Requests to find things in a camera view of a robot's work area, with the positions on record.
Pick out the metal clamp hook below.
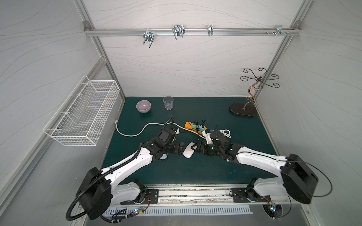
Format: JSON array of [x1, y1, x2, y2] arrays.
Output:
[[172, 25, 185, 40]]

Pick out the small metal ring hook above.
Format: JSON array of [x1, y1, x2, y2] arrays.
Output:
[[208, 25, 214, 37]]

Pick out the white power strip cable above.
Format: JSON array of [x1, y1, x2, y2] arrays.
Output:
[[114, 119, 232, 139]]

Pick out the aluminium crossbar rail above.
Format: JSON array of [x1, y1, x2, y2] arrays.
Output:
[[84, 27, 302, 37]]

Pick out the orange power strip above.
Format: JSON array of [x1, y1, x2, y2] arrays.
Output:
[[185, 121, 207, 135]]

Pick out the pink bowl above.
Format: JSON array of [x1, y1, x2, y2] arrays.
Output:
[[136, 100, 151, 114]]

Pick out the white wireless mouse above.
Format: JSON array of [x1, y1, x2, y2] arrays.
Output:
[[183, 142, 198, 159]]

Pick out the clear glass cup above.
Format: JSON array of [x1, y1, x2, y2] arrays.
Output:
[[163, 96, 174, 111]]

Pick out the white vented cable duct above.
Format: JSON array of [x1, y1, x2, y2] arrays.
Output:
[[103, 204, 253, 219]]

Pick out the metal u-bolt hook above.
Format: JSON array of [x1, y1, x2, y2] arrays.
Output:
[[143, 30, 155, 48]]

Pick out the white wire basket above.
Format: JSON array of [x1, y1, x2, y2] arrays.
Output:
[[43, 75, 120, 147]]

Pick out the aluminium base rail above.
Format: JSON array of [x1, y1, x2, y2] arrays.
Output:
[[79, 184, 300, 208]]

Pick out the black cable bundle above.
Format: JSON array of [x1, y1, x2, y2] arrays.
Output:
[[195, 118, 218, 133]]

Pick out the light blue wireless mouse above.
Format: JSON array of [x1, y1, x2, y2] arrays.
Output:
[[159, 153, 168, 161]]

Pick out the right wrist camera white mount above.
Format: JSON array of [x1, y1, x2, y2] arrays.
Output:
[[205, 133, 213, 144]]

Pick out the brown metal jewelry stand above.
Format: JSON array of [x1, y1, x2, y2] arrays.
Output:
[[229, 67, 280, 117]]

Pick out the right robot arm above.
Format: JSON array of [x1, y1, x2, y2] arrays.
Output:
[[189, 131, 319, 204]]

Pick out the right metal bracket hook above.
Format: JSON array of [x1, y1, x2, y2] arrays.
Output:
[[266, 25, 291, 37]]

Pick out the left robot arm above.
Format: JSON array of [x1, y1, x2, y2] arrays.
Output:
[[66, 117, 184, 223]]

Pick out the mint green charger plug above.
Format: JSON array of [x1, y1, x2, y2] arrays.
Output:
[[194, 124, 206, 132]]

